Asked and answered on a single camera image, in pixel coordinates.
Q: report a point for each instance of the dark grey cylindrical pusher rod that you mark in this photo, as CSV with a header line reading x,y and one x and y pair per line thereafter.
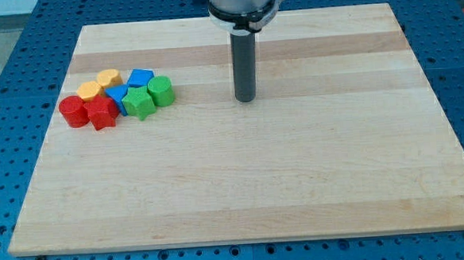
x,y
243,50

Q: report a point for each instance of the yellow heart block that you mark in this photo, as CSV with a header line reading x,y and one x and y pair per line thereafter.
x,y
109,78

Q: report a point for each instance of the green cylinder block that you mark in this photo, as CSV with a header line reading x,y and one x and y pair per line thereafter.
x,y
160,88

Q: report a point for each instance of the blue cube block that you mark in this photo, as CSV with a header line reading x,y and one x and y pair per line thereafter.
x,y
140,77

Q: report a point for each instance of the green star block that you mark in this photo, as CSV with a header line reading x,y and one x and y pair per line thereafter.
x,y
139,103

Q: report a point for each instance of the blue triangle block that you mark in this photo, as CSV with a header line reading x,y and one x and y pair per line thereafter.
x,y
117,93

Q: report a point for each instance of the light wooden board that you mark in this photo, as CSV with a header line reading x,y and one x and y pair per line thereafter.
x,y
345,138

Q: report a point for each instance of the red star block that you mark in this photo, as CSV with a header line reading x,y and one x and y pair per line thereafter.
x,y
102,112

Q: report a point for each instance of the yellow hexagon block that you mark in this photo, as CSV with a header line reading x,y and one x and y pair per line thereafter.
x,y
87,91

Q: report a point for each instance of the red cylinder block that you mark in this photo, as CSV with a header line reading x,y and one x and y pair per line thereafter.
x,y
73,111

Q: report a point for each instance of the blue perforated metal base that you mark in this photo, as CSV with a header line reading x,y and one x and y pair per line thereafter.
x,y
34,74

